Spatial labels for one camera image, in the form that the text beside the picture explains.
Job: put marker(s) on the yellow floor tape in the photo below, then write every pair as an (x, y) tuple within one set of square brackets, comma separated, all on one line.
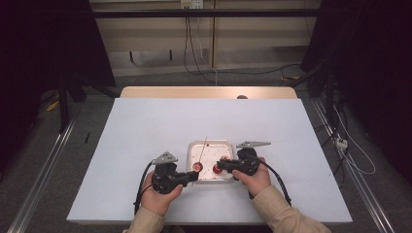
[(52, 106)]

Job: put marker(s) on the person's left hand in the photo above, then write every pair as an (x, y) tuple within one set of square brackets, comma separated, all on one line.
[(158, 202)]

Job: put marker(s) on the aluminium floor rail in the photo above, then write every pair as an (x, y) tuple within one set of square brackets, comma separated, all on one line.
[(362, 191), (42, 181)]

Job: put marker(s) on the black wall bracket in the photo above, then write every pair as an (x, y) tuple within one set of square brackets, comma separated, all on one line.
[(170, 55), (131, 57)]

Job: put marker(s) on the black curtain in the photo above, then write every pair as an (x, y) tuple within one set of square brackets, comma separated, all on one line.
[(372, 64), (39, 48)]

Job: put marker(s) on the black metal stand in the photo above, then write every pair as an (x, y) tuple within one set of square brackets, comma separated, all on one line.
[(329, 97), (63, 110)]

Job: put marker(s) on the wooden table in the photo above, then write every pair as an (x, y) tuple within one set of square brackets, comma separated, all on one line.
[(194, 92)]

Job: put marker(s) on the small black floor object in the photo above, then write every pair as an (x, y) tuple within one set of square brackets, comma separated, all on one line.
[(87, 137)]

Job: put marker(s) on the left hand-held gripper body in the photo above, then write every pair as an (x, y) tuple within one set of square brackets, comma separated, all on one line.
[(165, 178)]

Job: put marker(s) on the long wall shelf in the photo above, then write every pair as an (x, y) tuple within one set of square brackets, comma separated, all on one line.
[(145, 13)]

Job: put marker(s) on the white wall socket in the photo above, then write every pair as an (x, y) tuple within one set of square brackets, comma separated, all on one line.
[(191, 4)]

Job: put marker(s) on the thin wooden skewer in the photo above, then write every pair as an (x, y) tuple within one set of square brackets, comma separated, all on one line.
[(203, 152)]

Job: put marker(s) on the red hawthorn slice pale centre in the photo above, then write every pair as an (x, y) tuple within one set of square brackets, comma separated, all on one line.
[(197, 167)]

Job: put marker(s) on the red hawthorn fruit piece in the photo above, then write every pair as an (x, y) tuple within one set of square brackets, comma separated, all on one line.
[(217, 169)]

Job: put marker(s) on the vertical wall trim strip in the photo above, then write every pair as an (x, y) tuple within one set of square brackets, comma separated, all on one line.
[(213, 32)]

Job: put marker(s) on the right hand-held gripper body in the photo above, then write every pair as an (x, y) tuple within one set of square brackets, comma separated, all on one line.
[(247, 163)]

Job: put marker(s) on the person's right hand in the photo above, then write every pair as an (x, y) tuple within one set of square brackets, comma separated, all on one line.
[(257, 183)]

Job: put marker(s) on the white rectangular tray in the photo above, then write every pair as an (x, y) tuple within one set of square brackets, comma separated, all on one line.
[(210, 155)]

